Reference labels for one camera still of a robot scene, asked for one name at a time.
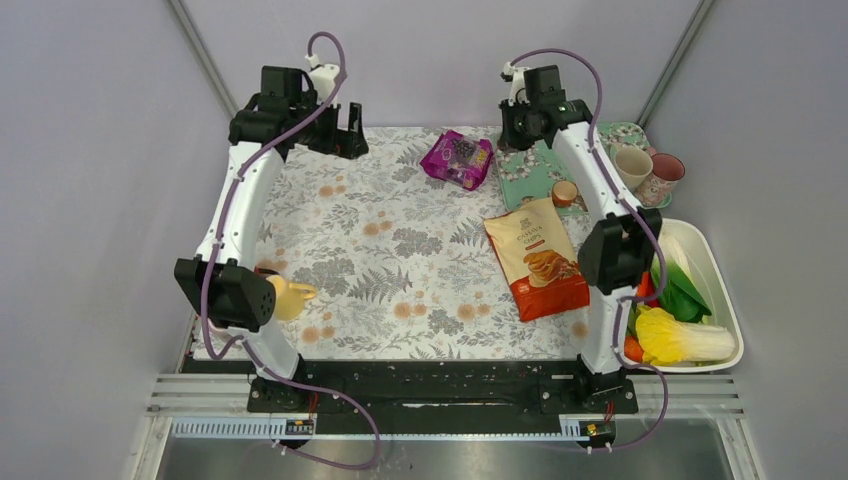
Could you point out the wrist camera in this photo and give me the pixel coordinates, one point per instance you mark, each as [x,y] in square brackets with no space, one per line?
[325,78]
[515,76]

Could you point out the white plastic bin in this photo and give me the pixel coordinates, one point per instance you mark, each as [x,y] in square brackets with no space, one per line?
[708,280]

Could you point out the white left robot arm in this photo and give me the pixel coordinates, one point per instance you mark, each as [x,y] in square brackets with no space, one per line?
[293,107]

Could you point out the cassava chips bag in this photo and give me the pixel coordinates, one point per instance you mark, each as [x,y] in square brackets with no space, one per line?
[538,260]

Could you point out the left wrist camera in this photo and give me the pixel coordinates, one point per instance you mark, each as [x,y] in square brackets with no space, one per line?
[325,78]

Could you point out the yellow mug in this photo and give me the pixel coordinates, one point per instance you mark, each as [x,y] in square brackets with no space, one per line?
[291,297]

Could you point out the toy carrot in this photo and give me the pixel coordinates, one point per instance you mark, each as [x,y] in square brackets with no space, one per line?
[633,350]
[646,289]

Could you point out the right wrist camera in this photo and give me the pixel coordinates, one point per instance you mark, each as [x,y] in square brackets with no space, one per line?
[515,76]

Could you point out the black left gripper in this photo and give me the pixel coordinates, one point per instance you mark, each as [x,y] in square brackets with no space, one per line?
[349,143]

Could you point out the pink floral mug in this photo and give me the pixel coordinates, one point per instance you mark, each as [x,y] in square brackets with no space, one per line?
[667,171]

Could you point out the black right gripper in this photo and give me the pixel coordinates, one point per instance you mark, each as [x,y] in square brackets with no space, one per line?
[507,137]

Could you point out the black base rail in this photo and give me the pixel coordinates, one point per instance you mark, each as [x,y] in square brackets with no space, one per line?
[425,398]

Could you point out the toy napa cabbage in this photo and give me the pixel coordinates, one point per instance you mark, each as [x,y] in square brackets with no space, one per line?
[664,340]

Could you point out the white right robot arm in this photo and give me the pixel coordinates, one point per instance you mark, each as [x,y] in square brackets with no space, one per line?
[624,239]

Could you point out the small orange mug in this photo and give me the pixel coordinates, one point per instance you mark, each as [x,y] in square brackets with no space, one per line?
[564,194]

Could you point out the teal and cream mug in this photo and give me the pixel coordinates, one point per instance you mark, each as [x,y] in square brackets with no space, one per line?
[633,166]

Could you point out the toy bok choy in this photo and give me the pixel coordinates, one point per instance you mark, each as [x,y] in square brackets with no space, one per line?
[680,297]

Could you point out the purple snack bag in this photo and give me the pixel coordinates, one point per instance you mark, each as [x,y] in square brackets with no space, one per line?
[459,159]

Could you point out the floral tablecloth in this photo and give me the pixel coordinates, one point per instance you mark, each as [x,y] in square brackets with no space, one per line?
[400,260]

